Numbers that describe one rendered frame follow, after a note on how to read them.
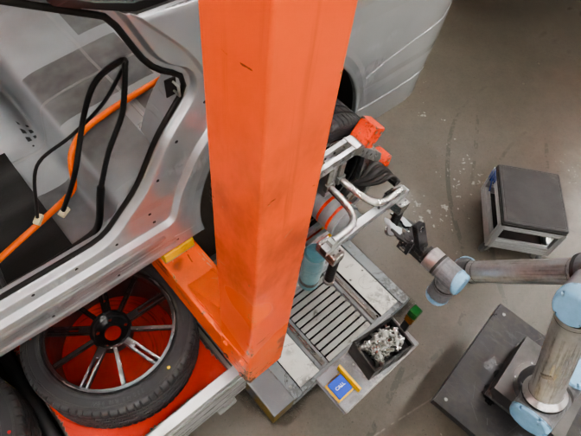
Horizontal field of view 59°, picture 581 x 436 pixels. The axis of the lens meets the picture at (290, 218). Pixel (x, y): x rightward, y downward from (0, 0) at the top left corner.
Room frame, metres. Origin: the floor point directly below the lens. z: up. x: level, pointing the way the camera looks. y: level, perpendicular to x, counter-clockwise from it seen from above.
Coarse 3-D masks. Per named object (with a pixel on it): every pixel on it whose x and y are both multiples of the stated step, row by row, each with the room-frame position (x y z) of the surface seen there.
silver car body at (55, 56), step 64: (0, 0) 0.83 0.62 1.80; (64, 0) 0.88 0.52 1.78; (128, 0) 0.97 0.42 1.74; (192, 0) 1.07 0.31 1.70; (384, 0) 1.61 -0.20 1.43; (448, 0) 1.95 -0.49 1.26; (0, 64) 1.51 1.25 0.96; (64, 64) 1.50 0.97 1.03; (128, 64) 1.07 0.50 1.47; (192, 64) 1.06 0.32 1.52; (384, 64) 1.70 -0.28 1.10; (0, 128) 1.25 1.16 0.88; (64, 128) 1.20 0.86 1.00; (128, 128) 1.22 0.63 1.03; (192, 128) 1.04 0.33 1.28; (0, 192) 1.01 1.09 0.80; (64, 192) 1.06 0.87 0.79; (128, 192) 0.93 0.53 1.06; (192, 192) 0.99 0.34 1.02; (0, 256) 0.73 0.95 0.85; (64, 256) 0.72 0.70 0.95; (128, 256) 0.79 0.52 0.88; (0, 320) 0.49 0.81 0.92
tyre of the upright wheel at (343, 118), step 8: (336, 104) 1.40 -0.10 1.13; (336, 112) 1.34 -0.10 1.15; (344, 112) 1.37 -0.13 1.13; (352, 112) 1.41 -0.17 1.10; (336, 120) 1.28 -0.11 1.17; (344, 120) 1.30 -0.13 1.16; (352, 120) 1.33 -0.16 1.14; (336, 128) 1.25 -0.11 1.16; (344, 128) 1.28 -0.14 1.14; (352, 128) 1.32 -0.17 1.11; (336, 136) 1.26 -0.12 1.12; (344, 136) 1.29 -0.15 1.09; (360, 160) 1.40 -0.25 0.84; (352, 176) 1.39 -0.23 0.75; (344, 192) 1.37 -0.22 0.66; (312, 224) 1.24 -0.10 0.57
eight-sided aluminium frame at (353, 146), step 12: (336, 144) 1.22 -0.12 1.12; (348, 144) 1.23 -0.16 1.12; (360, 144) 1.23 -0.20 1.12; (324, 156) 1.16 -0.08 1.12; (336, 156) 1.17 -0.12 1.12; (348, 156) 1.19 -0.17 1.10; (372, 156) 1.30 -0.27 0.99; (324, 168) 1.11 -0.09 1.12; (360, 168) 1.35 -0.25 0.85; (348, 192) 1.33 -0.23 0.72; (312, 228) 1.18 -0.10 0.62; (324, 228) 1.19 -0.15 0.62; (312, 240) 1.12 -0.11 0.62
